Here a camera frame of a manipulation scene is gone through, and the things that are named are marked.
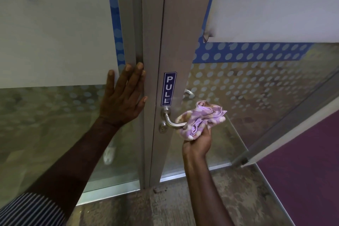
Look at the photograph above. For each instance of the striped shirt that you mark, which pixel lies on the striped shirt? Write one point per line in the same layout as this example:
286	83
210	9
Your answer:
26	211

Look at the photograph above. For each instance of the white paper sheet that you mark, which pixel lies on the white paper sheet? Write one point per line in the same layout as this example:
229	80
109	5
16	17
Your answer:
278	3
53	29

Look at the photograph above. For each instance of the person's right hand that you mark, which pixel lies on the person's right hand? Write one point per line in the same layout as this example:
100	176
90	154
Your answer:
198	147

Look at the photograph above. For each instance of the person's left hand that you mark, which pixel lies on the person's left hand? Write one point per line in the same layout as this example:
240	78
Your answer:
121	106

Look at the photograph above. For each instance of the person's left forearm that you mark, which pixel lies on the person's left forearm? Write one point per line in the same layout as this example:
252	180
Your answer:
71	170

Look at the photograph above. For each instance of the purple striped cleaning cloth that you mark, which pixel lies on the purple striped cleaning cloth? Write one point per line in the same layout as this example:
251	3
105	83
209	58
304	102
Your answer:
201	120

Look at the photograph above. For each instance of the aluminium framed glass door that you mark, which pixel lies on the aluminium framed glass door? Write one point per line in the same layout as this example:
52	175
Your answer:
180	22

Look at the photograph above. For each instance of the dotted glass partition panel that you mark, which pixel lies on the dotted glass partition panel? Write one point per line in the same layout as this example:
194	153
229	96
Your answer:
151	8

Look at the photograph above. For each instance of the person's right forearm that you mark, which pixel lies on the person's right forearm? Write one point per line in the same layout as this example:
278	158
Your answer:
209	196

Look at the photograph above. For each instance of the round metal lock cylinder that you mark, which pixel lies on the round metal lock cylinder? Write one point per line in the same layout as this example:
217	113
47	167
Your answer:
162	127

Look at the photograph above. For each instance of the blue pull sign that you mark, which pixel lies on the blue pull sign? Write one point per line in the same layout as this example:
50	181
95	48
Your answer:
168	89

